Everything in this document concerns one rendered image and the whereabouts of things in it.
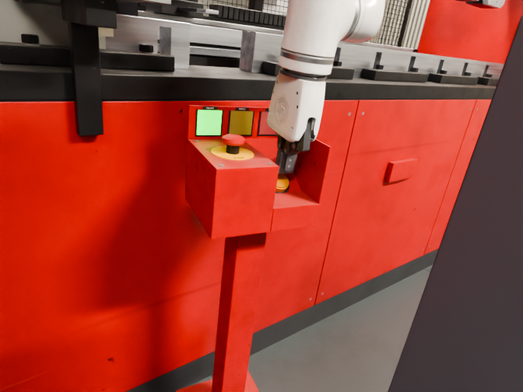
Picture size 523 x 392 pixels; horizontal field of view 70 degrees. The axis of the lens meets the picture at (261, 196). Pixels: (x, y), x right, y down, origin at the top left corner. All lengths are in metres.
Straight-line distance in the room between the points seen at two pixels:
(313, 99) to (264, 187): 0.15
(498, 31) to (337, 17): 1.97
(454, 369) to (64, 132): 0.64
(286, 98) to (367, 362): 1.03
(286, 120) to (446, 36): 2.09
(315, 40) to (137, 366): 0.86
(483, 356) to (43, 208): 0.67
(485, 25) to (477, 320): 2.29
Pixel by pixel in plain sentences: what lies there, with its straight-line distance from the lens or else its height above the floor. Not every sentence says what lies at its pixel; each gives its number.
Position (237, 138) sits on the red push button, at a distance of 0.61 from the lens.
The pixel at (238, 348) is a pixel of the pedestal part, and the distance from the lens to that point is 0.87.
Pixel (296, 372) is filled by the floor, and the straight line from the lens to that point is 1.32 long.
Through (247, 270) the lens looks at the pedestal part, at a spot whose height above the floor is 0.55.
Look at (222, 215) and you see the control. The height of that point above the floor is 0.70.
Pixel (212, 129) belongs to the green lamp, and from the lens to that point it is 0.70.
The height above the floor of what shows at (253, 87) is 0.86.
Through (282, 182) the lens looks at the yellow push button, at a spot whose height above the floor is 0.72.
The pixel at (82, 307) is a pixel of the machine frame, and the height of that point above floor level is 0.40.
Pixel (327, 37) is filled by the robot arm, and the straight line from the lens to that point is 0.59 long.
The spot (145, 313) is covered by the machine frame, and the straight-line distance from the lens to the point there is 0.97.
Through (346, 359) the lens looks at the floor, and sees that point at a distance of 1.41.
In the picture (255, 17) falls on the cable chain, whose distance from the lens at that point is 1.49.
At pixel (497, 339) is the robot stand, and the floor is 0.78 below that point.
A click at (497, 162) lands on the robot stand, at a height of 0.91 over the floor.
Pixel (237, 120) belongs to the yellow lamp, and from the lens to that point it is 0.71.
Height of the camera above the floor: 0.97
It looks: 23 degrees down
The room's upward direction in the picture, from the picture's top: 7 degrees clockwise
